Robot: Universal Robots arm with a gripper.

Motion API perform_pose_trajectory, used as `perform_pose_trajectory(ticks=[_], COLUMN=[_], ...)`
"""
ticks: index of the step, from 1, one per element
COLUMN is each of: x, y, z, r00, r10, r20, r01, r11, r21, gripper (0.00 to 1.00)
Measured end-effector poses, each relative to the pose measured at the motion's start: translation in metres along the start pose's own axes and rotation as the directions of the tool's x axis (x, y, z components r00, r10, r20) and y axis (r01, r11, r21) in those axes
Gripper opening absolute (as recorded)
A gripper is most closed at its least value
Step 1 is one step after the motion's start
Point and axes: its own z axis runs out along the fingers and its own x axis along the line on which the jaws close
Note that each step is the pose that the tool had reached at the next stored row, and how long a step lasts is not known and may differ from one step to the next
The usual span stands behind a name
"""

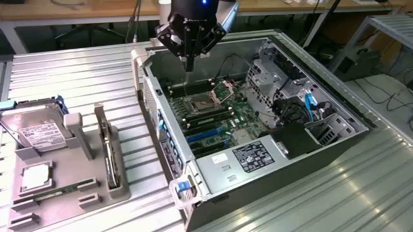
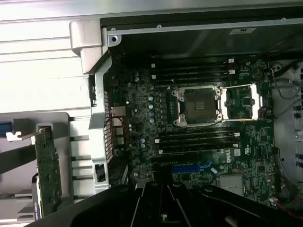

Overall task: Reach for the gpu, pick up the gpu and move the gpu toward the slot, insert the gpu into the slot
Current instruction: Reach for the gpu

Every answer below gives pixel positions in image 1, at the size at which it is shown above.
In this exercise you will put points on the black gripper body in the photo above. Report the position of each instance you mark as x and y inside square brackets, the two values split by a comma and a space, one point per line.
[193, 17]

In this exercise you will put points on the low profile graphics card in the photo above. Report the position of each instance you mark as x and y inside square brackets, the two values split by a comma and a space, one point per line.
[111, 157]

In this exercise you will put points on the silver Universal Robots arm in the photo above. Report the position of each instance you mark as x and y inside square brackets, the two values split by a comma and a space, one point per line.
[228, 14]

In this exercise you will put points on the black RAM slot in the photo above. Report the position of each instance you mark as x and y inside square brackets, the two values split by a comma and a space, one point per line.
[189, 87]
[193, 91]

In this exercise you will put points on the black expansion slot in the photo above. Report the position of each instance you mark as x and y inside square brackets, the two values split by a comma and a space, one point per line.
[206, 146]

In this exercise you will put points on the black chair base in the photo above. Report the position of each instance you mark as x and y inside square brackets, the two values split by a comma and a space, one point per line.
[90, 29]

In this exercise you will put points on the long wooden desk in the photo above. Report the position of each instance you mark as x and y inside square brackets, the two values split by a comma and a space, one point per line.
[97, 9]

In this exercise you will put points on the silver drive cage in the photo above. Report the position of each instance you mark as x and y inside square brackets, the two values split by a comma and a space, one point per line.
[265, 79]

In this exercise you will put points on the metal socket cover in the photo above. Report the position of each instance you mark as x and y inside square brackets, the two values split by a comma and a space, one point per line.
[222, 93]

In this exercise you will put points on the thin metal locking lever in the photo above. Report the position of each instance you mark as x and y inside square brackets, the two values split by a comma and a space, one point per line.
[186, 91]

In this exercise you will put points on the CPU socket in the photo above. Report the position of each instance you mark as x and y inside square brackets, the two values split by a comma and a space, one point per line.
[201, 105]

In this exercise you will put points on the installed green RAM stick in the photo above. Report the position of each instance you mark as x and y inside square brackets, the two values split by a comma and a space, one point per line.
[210, 120]

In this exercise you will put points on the silver chipset heatsink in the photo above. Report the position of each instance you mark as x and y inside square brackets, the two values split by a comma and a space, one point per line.
[244, 136]

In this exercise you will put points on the wooden desk with white legs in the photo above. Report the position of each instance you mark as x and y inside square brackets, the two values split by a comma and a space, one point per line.
[354, 8]

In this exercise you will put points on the dark machine box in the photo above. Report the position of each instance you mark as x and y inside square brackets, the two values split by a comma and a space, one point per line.
[358, 62]

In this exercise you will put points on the black plastic shroud box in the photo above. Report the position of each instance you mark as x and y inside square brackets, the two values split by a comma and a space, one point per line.
[293, 140]

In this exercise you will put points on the silver disk bay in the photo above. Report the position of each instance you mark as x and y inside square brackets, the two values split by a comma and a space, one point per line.
[338, 125]

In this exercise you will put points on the grey metal slat shelf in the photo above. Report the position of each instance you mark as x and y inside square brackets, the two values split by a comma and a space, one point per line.
[393, 26]

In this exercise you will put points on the silver hard disk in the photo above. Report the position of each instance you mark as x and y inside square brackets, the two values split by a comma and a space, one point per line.
[35, 125]

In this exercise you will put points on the blue disk caddy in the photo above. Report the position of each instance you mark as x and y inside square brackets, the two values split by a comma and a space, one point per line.
[8, 105]

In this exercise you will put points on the grey power supply unit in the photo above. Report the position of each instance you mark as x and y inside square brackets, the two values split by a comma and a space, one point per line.
[219, 178]

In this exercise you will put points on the open black PC case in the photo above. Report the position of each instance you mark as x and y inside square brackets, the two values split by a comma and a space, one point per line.
[322, 164]

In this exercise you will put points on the grey parts rack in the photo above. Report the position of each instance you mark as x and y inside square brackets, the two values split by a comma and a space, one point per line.
[80, 174]

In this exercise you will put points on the blue case latch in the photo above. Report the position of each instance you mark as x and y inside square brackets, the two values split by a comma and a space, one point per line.
[181, 187]

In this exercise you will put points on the silver CPU chip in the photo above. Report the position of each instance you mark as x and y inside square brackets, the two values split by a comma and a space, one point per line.
[35, 177]

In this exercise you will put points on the loose green RAM stick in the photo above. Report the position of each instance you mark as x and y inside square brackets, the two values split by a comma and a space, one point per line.
[55, 192]

